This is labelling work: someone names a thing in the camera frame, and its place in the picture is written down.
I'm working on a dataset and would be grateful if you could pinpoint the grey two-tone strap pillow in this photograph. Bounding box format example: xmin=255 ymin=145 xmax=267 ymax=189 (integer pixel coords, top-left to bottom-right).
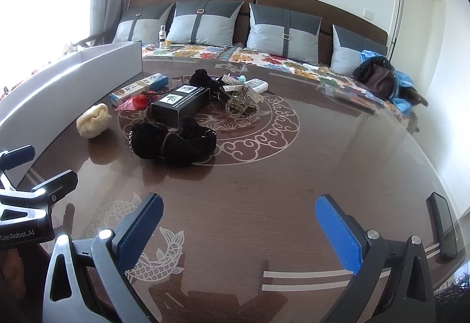
xmin=114 ymin=3 xmax=175 ymax=45
xmin=246 ymin=3 xmax=323 ymax=64
xmin=167 ymin=0 xmax=245 ymax=49
xmin=330 ymin=25 xmax=388 ymax=78

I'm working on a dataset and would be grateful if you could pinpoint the brown patterned glass desktop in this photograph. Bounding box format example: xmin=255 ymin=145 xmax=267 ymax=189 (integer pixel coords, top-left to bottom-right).
xmin=0 ymin=51 xmax=470 ymax=323

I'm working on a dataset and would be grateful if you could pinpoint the white labelled bottle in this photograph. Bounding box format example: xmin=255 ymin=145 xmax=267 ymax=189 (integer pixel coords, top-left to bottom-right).
xmin=244 ymin=78 xmax=268 ymax=93

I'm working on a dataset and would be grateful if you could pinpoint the red candy packet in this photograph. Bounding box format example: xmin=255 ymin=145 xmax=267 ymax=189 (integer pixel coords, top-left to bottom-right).
xmin=115 ymin=94 xmax=151 ymax=111

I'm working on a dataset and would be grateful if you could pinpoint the white door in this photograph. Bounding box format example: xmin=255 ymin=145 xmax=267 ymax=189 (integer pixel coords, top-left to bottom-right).
xmin=389 ymin=0 xmax=441 ymax=63

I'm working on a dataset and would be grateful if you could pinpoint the floral sofa blanket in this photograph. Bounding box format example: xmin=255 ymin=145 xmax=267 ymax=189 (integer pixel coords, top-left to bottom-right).
xmin=141 ymin=42 xmax=419 ymax=125

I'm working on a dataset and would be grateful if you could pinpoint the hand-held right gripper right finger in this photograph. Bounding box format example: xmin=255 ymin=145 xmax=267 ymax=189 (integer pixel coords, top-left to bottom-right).
xmin=315 ymin=194 xmax=439 ymax=323

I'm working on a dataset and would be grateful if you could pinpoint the black smartphone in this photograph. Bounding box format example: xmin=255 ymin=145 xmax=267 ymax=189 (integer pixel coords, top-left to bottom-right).
xmin=426 ymin=193 xmax=458 ymax=260

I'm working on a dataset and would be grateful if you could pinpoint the brown bag with clothes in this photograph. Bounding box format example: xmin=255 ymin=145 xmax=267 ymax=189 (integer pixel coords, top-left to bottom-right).
xmin=360 ymin=49 xmax=414 ymax=114

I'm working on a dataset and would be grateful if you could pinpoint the blue white toothpaste box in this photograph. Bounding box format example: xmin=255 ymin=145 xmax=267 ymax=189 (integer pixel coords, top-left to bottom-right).
xmin=109 ymin=73 xmax=169 ymax=106

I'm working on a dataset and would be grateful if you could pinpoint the rhinestone bow hair clip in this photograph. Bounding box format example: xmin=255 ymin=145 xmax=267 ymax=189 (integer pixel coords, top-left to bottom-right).
xmin=219 ymin=74 xmax=265 ymax=105

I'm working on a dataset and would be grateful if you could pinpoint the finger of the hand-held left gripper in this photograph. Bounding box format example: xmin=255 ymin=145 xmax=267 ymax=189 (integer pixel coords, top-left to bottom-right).
xmin=31 ymin=169 xmax=79 ymax=204
xmin=0 ymin=145 xmax=36 ymax=171

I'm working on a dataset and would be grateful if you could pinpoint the white cardboard box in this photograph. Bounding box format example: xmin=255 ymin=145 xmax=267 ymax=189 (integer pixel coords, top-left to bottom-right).
xmin=0 ymin=41 xmax=143 ymax=191

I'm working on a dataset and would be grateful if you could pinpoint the dark wooden armrest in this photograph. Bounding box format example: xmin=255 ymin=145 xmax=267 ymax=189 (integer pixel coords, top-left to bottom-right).
xmin=400 ymin=88 xmax=428 ymax=107

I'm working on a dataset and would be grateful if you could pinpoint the clear hair claw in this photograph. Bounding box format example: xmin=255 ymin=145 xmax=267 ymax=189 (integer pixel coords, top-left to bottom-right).
xmin=225 ymin=91 xmax=259 ymax=120

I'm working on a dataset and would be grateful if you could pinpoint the purple teal toy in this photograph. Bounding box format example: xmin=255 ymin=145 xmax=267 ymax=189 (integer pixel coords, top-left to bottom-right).
xmin=209 ymin=73 xmax=247 ymax=86

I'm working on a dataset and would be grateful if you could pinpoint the black rectangular box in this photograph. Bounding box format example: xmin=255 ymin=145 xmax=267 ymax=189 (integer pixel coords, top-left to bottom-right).
xmin=151 ymin=85 xmax=211 ymax=125

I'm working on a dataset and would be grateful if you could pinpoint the brown leather handbag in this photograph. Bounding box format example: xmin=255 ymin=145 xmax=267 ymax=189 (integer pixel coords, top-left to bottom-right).
xmin=362 ymin=62 xmax=395 ymax=99

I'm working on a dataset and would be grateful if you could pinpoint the black garment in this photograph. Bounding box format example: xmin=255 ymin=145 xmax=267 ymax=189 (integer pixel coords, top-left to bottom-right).
xmin=352 ymin=56 xmax=392 ymax=85

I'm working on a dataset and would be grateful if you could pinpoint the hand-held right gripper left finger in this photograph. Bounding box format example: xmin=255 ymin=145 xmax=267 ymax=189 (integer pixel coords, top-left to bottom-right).
xmin=43 ymin=193 xmax=165 ymax=323

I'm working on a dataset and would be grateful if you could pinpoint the black scrunchie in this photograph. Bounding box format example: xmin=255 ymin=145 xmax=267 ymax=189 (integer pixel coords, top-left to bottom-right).
xmin=189 ymin=69 xmax=221 ymax=92

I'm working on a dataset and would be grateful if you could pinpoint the cream plush toy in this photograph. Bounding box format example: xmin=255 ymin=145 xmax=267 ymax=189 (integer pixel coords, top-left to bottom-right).
xmin=76 ymin=103 xmax=112 ymax=139

